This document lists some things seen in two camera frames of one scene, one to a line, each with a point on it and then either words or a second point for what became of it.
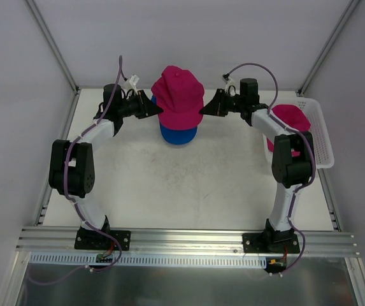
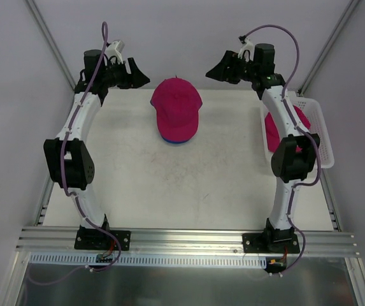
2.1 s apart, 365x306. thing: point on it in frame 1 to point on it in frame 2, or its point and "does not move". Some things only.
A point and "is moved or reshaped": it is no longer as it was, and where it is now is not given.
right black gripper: (221, 102) to (230, 67)
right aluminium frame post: (328, 47) does not move
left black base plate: (89, 239) does not move
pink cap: (181, 97) is moved or reshaped
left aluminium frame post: (54, 47) does not move
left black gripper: (142, 106) to (128, 74)
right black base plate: (270, 243) does not move
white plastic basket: (319, 135) does not move
